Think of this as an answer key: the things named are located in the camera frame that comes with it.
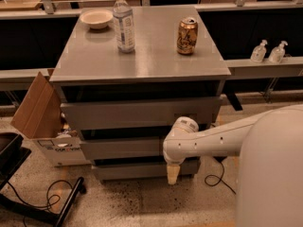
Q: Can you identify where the grey drawer cabinet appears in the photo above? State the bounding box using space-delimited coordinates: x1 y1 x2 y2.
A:
49 5 232 183

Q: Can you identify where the white paper bowl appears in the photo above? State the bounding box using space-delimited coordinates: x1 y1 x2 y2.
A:
80 9 113 29

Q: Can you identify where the open cardboard box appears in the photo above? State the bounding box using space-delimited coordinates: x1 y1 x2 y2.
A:
11 72 89 166

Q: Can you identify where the right sanitizer pump bottle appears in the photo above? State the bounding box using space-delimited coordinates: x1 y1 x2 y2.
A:
269 41 288 63

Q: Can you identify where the black cable left floor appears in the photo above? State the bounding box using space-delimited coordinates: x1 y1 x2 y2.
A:
7 179 74 227

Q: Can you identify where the clear plastic water bottle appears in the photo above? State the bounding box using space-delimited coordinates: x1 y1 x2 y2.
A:
113 0 135 53

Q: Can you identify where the grey drawer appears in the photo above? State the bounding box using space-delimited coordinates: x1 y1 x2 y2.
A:
80 136 164 160
91 158 202 182
61 96 221 130

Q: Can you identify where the grey bottom drawer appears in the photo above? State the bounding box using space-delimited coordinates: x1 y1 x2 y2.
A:
91 158 202 182

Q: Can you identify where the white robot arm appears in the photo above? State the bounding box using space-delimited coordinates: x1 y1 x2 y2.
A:
163 105 303 227

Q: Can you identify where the black adapter cable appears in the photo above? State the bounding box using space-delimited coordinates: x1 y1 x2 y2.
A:
204 161 237 195

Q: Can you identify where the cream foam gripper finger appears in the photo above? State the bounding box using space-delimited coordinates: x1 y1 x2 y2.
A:
167 165 180 185

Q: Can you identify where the black stand base left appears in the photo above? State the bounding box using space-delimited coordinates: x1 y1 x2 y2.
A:
0 176 87 227

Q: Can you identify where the black bin left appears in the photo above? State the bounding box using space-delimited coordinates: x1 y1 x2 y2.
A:
0 132 31 189

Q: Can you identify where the grey top drawer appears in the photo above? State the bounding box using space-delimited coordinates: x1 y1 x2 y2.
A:
61 96 221 130

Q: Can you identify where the sanitizer pump bottle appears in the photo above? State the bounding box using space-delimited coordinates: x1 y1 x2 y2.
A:
250 40 268 62
269 41 288 63

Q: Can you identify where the left sanitizer pump bottle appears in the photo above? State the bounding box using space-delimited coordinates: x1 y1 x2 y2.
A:
250 40 268 62

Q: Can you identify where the gold drink can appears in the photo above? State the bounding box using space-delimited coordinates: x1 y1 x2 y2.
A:
177 17 198 55

